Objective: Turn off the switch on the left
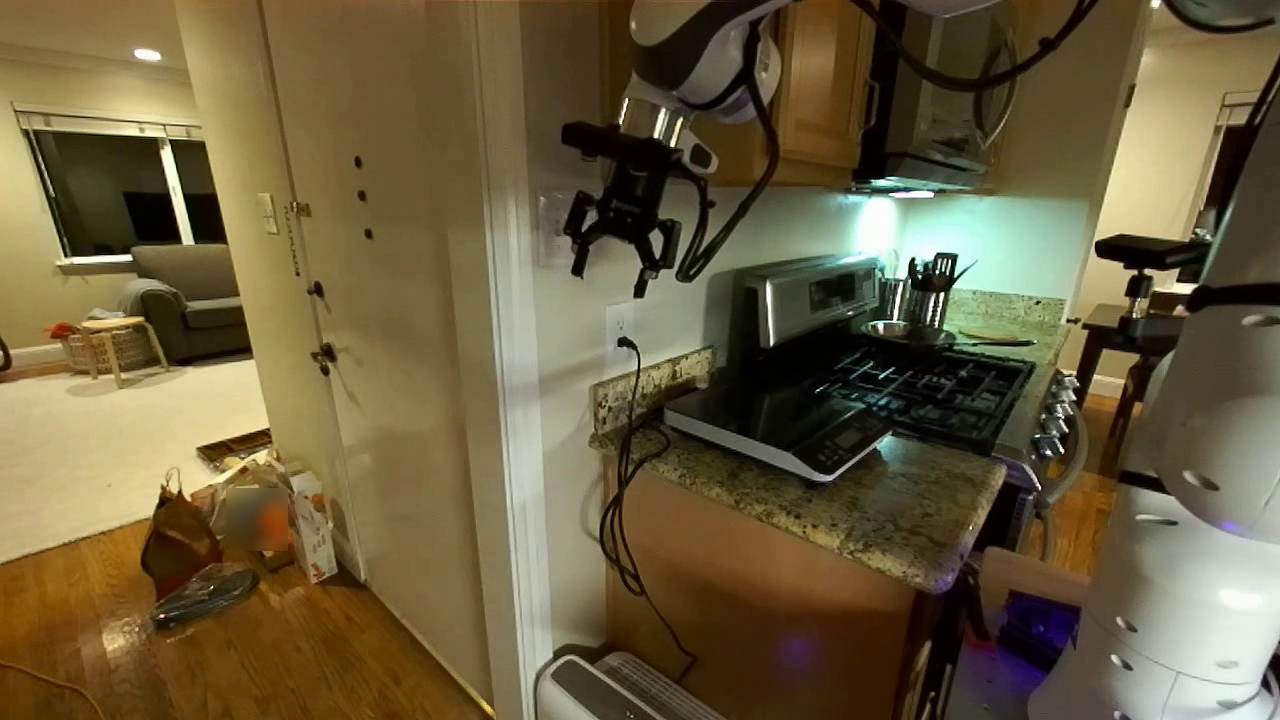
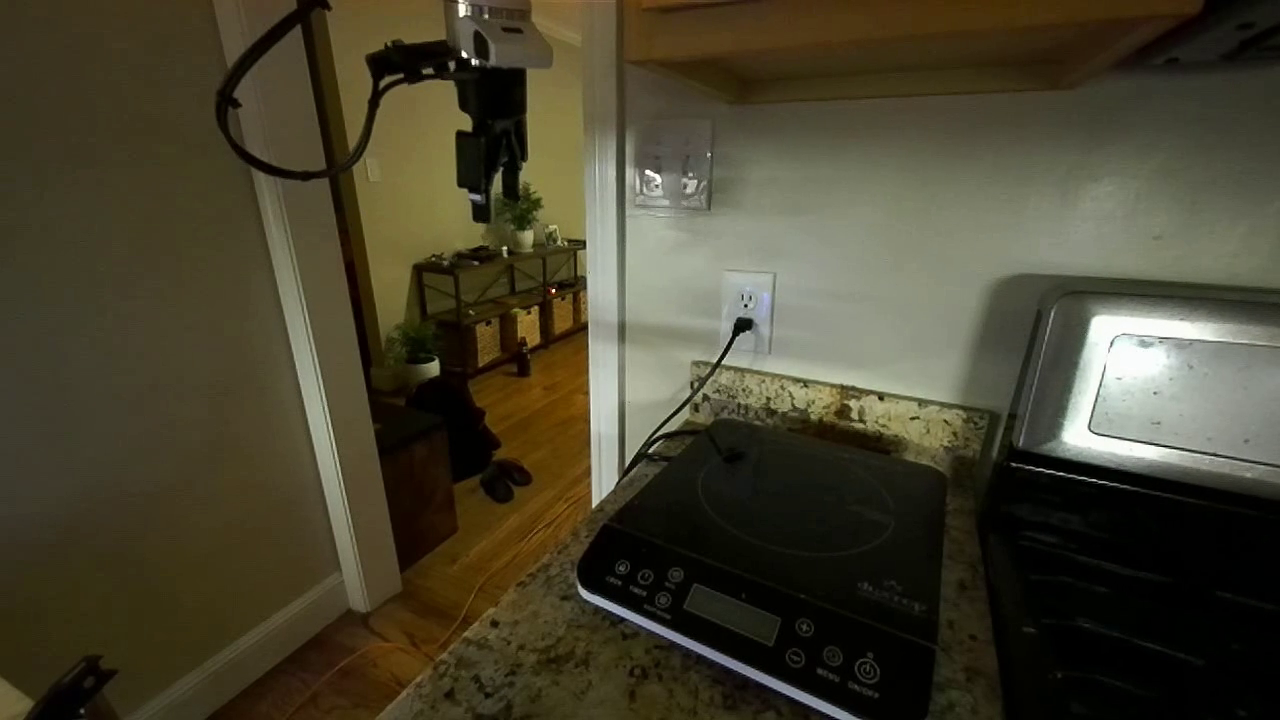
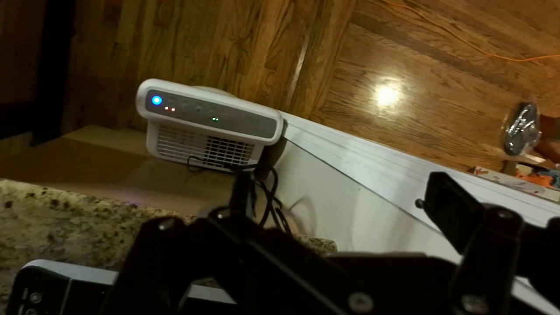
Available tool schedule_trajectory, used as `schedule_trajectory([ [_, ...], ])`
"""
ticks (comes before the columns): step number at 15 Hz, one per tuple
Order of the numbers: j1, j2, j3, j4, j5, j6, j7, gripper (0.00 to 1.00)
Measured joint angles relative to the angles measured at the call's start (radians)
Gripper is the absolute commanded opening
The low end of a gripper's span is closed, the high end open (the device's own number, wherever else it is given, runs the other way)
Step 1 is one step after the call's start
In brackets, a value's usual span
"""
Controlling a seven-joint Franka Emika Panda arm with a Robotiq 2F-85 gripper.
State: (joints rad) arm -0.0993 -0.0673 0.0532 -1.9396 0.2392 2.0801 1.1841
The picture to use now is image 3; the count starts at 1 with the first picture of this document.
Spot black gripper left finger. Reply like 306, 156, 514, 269
103, 171, 374, 315

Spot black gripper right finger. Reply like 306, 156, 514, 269
413, 170, 525, 315

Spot colourful printed paper items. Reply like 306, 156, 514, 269
470, 161, 560, 205

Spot black induction cooktop silver rim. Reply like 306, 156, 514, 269
5, 257, 234, 315

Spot shiny metal object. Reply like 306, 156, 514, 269
498, 100, 542, 157

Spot white panel with moulded trim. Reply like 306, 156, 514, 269
264, 110, 560, 315

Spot orange extension cable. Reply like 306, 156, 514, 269
381, 0, 560, 66

